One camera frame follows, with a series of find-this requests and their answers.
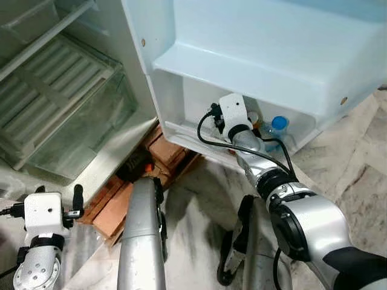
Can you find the grey refrigerator body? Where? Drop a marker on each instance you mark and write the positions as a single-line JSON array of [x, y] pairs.
[[130, 96]]

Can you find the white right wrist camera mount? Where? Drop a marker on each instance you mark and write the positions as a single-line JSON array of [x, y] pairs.
[[234, 110]]

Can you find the white refrigerator door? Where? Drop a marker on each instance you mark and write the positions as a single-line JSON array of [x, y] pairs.
[[266, 42]]

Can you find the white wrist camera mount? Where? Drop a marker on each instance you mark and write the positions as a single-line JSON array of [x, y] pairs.
[[234, 110], [43, 214]]

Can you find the silver robot right leg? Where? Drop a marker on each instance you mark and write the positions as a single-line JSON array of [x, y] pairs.
[[254, 254]]

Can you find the glass refrigerator shelf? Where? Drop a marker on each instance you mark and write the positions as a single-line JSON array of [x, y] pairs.
[[42, 39]]

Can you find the blue capped clear bottle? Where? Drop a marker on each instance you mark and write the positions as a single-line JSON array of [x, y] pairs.
[[279, 125]]

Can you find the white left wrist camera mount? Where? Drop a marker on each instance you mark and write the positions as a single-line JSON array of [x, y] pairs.
[[43, 214]]

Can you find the orange lidded jar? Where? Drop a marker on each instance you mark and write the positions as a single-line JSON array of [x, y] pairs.
[[254, 119]]

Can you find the black device with orange button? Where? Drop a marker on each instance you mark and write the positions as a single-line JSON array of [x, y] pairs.
[[136, 166]]

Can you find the clear crisper drawer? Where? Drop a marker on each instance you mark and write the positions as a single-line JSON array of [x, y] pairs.
[[66, 115]]

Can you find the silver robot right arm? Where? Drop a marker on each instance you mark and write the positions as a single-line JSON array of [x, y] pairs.
[[308, 223]]

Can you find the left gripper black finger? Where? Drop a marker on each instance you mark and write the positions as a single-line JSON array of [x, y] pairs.
[[40, 190], [78, 196]]

